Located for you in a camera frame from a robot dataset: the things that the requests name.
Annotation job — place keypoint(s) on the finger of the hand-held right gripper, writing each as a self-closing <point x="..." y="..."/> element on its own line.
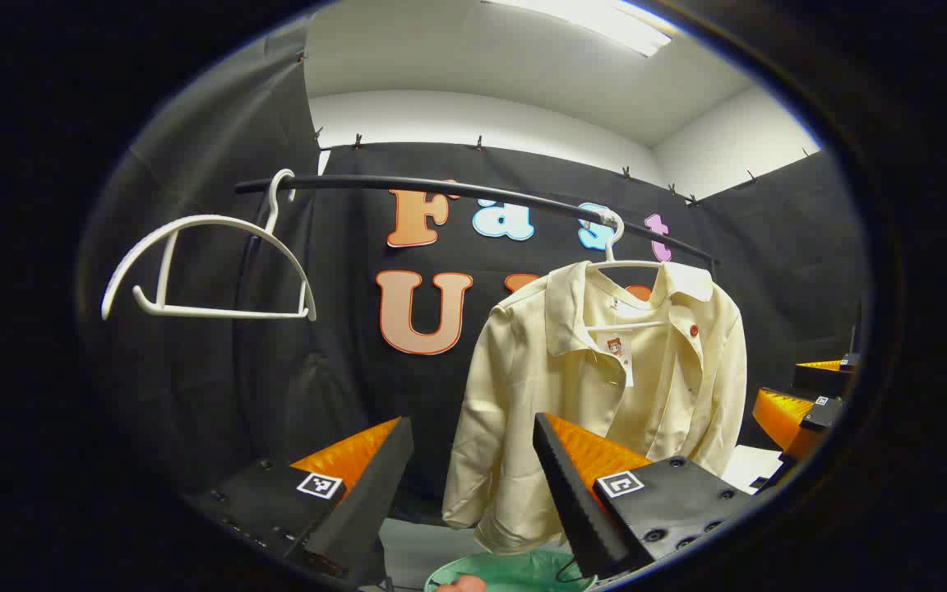
<point x="782" y="415"/>
<point x="823" y="376"/>

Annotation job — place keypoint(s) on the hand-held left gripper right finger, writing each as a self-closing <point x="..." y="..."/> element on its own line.
<point x="572" y="501"/>

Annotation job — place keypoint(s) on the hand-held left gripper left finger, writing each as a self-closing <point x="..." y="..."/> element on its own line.
<point x="367" y="501"/>

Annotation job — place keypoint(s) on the cream button shirt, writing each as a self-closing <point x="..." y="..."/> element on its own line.
<point x="523" y="395"/>

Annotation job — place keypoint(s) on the white plastic hanger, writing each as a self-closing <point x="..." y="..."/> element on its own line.
<point x="219" y="312"/>
<point x="610" y="251"/>

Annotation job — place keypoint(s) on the white flat board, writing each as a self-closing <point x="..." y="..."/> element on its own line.
<point x="749" y="469"/>

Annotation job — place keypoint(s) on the black backdrop cloth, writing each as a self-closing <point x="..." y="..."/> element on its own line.
<point x="317" y="370"/>

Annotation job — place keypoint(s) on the black clothes rail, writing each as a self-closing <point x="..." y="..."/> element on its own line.
<point x="342" y="181"/>

